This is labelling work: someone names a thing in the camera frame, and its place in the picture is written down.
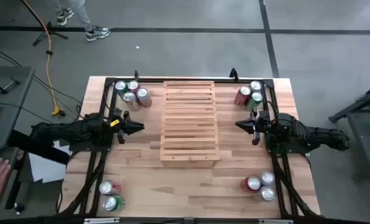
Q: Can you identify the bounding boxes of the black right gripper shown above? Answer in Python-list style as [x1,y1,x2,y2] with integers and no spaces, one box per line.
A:
[235,109,270,146]

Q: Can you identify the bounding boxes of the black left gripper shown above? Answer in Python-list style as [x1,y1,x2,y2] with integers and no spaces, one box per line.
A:
[110,108,145,145]

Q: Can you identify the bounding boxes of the red Coke Zero can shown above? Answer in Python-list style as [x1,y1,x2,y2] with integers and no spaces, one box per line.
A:
[240,175,262,194]
[234,85,252,107]

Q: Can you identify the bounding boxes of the red Coca-Cola original can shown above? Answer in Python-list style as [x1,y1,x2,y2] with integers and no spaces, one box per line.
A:
[127,79,141,94]

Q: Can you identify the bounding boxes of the slatted wooden shelf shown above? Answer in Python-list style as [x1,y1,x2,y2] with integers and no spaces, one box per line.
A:
[159,80,221,170]

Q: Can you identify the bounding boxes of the red and white soda can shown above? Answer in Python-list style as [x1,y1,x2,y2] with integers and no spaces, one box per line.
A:
[98,179,123,196]

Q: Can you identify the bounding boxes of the white paper sheets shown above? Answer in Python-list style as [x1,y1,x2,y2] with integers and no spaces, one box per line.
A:
[27,139,71,184]

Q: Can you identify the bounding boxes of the black desk bar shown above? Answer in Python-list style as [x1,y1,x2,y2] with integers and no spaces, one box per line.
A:
[7,129,70,166]

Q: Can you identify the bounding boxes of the dark grey metal stand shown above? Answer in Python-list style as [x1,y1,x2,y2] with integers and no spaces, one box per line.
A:
[328,81,370,183]

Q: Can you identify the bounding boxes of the grey desk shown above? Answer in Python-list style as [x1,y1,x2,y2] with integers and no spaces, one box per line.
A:
[0,65,36,162]

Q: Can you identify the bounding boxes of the person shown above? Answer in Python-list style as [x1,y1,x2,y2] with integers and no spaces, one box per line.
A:
[46,0,111,43]

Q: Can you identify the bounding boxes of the black tripod stand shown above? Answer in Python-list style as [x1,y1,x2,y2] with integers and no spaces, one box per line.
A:
[32,21,69,47]

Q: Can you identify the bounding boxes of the black and silver tool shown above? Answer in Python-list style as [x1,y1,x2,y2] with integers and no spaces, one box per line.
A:
[0,77,21,99]

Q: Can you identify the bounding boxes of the black caster wheel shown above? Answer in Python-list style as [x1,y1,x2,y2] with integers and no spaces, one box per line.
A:
[12,202,26,215]

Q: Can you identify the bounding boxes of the black aluminium table frame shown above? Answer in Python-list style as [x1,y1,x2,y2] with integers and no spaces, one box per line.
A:
[59,76,321,220]

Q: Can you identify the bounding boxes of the black floor cable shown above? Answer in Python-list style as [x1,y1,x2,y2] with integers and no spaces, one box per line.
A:
[0,43,83,105]

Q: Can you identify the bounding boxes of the yellow cable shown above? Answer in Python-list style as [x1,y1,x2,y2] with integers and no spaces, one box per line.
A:
[20,0,67,118]

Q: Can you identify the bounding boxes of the silver metal bracket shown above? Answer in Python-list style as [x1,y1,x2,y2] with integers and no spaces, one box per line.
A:
[83,217,120,224]
[258,218,294,224]

